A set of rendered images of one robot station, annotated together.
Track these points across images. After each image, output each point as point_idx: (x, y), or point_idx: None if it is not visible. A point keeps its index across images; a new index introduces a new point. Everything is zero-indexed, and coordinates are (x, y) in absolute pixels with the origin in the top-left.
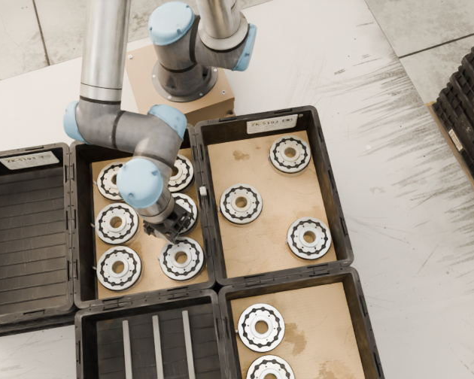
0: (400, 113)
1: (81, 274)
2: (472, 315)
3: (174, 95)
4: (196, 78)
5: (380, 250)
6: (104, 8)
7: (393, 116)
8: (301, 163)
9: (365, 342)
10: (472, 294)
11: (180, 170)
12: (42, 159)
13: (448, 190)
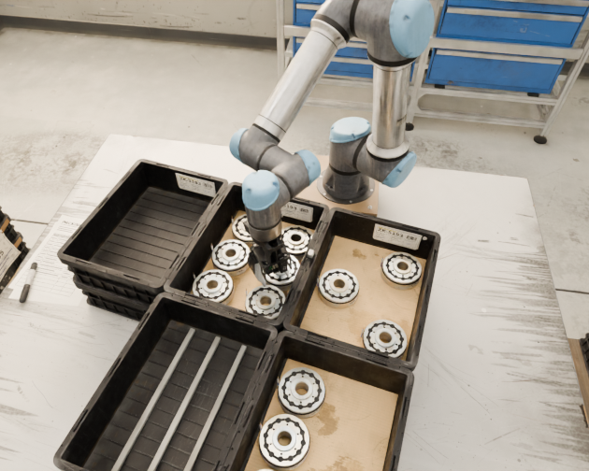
0: (528, 295)
1: (181, 270)
2: None
3: (328, 193)
4: (352, 186)
5: (454, 403)
6: (299, 67)
7: (520, 295)
8: (408, 278)
9: (392, 447)
10: None
11: (303, 239)
12: (205, 188)
13: (552, 383)
